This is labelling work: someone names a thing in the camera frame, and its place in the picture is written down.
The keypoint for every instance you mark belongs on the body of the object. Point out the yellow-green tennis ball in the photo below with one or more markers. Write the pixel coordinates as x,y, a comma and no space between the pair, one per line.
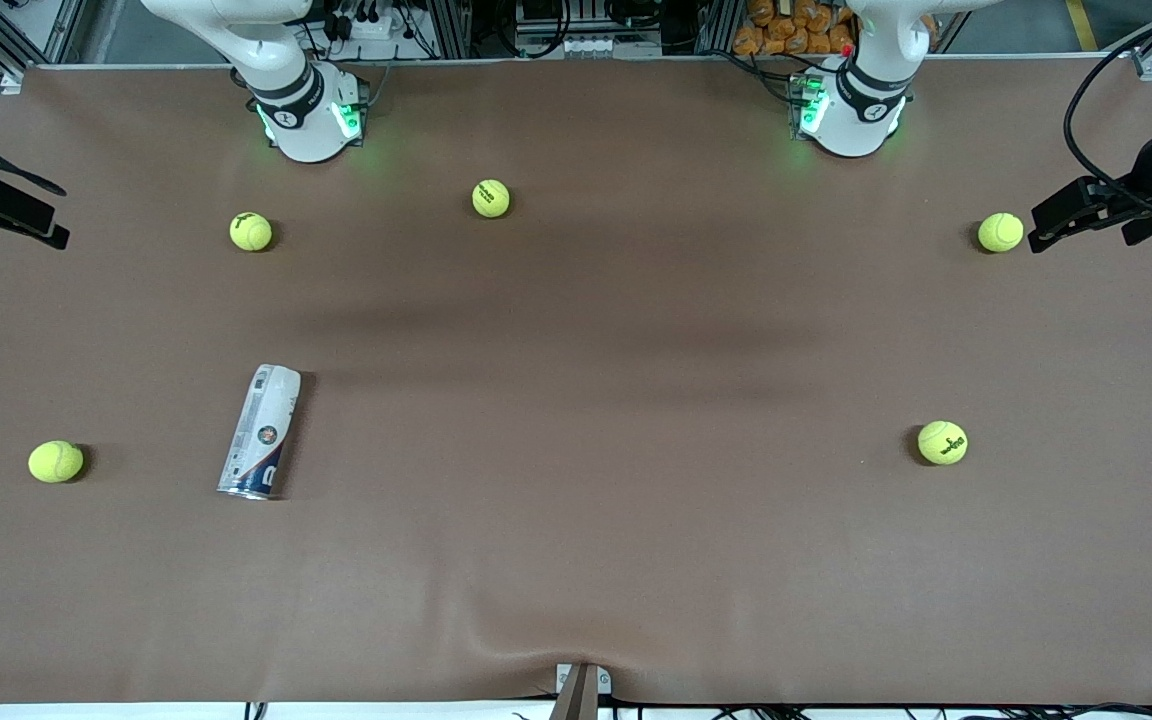
251,231
491,198
942,442
1000,232
56,461

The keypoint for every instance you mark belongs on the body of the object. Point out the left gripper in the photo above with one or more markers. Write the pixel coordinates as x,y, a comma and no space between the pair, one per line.
1150,172

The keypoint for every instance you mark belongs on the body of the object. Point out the bag of orange items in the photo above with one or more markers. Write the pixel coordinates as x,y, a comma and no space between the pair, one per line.
786,35

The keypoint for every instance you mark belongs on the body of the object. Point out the brown table cover sheet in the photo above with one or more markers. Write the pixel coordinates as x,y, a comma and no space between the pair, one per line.
576,300

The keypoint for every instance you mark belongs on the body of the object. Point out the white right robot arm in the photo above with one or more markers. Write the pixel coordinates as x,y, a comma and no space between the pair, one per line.
306,130

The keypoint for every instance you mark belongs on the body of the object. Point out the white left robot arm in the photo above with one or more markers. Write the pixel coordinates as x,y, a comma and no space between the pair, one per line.
851,125

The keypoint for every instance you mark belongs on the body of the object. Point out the white blue tennis ball can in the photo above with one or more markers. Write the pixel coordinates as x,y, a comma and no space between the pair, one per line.
261,430

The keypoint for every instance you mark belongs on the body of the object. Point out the white multi-socket strip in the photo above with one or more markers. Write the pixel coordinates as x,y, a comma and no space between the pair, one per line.
591,45

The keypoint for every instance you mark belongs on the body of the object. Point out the metal clamp bracket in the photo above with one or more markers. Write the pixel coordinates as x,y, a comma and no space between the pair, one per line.
581,695

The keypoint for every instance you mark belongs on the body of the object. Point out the white power strip with plugs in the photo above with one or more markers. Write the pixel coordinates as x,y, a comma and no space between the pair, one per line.
376,27

